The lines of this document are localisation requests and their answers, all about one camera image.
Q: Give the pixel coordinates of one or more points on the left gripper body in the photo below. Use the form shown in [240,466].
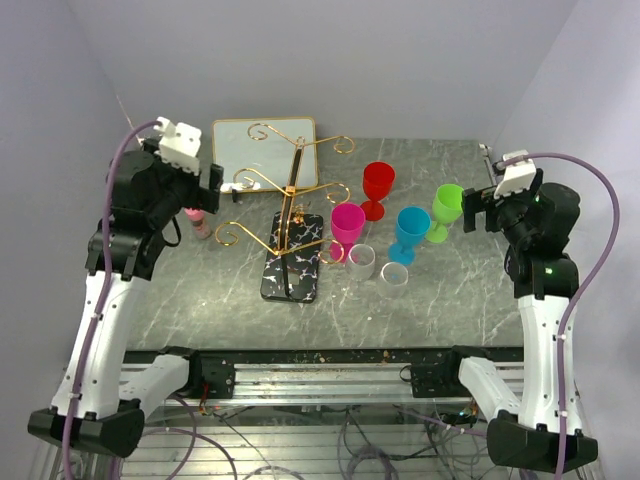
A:
[201,197]

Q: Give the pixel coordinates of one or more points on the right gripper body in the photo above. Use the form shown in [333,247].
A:
[479,200]

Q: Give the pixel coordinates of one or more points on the blue plastic wine glass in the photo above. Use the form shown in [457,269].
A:
[412,225]

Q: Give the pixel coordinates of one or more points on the gold wine glass rack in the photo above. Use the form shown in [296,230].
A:
[295,248]

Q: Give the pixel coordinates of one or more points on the red plastic wine glass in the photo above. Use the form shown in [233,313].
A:
[378,179]

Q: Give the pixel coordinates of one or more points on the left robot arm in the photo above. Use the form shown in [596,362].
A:
[92,410]

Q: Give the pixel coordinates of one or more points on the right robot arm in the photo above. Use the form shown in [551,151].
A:
[540,429]

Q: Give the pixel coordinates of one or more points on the green plastic wine glass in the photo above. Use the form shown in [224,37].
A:
[446,209]

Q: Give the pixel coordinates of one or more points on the pink plastic wine glass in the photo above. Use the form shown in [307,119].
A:
[347,223]

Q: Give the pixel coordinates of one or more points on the pink small bottle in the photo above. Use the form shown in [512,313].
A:
[198,221]

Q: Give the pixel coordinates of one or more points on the gold framed mirror tray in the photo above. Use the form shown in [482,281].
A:
[257,154]

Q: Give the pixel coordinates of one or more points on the clear glass cup right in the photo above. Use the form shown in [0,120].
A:
[392,280]

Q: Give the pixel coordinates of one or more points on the clear glass cup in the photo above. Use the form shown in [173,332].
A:
[392,280]
[360,262]

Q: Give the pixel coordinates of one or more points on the clear glass cup left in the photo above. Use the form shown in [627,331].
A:
[360,262]

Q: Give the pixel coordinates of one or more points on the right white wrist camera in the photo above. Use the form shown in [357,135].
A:
[517,174]

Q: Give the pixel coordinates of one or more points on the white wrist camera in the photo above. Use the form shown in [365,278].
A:
[517,174]
[179,145]

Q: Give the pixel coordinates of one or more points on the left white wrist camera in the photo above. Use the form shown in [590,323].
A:
[179,145]

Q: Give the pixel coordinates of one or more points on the aluminium mounting rail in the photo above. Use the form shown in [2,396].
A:
[362,376]

